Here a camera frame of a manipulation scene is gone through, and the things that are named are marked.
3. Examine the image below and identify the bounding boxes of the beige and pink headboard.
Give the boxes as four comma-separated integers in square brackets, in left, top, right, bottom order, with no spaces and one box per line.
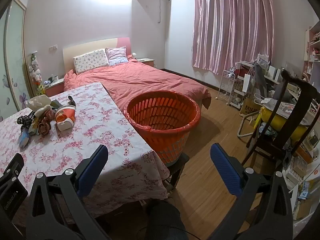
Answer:
[62,37,131,73]

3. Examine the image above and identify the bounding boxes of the brown plaid scrunchie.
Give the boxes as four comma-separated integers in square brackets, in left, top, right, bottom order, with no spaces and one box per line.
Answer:
[37,109,55,136]

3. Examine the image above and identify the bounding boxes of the red and white paper cup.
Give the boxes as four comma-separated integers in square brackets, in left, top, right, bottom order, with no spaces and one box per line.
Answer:
[54,106,77,132]

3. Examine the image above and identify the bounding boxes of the pink and white bookshelf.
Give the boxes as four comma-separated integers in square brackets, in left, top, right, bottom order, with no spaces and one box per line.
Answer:
[304,25,320,75]

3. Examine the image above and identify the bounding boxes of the wardrobe with flower doors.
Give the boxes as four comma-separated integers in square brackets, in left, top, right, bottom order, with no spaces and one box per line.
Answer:
[0,0,34,123]

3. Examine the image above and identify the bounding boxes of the white storage trolley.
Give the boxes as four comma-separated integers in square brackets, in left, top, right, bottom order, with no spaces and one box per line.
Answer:
[231,76,249,109]

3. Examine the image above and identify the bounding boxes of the person's leg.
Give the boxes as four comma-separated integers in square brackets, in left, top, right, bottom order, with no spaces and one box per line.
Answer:
[147,200,189,240]

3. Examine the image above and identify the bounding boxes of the pink floral tablecloth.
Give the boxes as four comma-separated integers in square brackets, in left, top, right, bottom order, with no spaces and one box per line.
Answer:
[0,82,171,218]

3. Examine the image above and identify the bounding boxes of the pink curtain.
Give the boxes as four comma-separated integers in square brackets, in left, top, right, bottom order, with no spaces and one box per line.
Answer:
[191,0,275,75]

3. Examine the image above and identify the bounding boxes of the white floral pillow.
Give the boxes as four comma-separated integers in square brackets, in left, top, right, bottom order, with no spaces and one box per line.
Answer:
[73,49,110,75]

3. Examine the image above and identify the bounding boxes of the pink and white nightstand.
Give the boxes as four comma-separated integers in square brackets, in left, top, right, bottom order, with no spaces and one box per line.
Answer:
[44,78,65,97]
[136,58,155,68]

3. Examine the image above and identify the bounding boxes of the dark wooden stool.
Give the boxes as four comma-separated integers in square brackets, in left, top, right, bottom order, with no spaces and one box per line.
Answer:
[164,152,190,189]

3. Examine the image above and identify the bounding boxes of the pink striped pillow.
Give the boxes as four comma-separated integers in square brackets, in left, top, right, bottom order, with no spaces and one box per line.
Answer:
[105,46,128,66]

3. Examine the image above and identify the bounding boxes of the brown paper bag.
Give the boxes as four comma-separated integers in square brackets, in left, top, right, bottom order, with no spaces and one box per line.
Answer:
[240,94,263,117]

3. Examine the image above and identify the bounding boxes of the orange plastic basket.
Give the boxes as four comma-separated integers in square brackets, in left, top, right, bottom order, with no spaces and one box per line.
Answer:
[124,90,202,166]

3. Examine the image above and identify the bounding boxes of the white paper bag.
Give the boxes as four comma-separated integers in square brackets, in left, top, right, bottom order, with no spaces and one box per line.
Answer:
[242,74,255,93]

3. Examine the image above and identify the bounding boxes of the column of plush toys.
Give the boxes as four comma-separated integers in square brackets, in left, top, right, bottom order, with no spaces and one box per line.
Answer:
[27,52,46,96]

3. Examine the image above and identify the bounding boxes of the dark wooden chair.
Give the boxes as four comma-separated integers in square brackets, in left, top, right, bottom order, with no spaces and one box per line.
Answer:
[241,69,320,178]

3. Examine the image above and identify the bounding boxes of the white paper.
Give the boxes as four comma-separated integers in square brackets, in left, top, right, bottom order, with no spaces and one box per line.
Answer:
[25,96,52,111]

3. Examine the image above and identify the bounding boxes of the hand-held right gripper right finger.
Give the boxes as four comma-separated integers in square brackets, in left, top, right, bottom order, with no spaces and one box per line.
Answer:
[210,143,293,240]

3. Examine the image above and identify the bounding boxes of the grey hanging cloth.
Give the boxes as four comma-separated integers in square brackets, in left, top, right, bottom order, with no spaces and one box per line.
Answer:
[252,60,272,98]

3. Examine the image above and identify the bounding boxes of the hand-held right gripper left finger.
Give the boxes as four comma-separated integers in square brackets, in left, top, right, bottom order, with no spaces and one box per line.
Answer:
[25,144,110,240]

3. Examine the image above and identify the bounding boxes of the white wire rack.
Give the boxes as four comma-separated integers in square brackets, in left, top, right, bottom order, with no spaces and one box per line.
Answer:
[217,69,238,104]

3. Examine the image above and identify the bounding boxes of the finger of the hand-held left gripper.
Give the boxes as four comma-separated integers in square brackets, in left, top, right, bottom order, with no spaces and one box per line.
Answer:
[0,152,25,189]

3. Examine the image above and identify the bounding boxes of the bed with pink duvet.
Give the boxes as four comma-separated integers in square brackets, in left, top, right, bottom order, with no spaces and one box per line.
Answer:
[63,60,212,120]

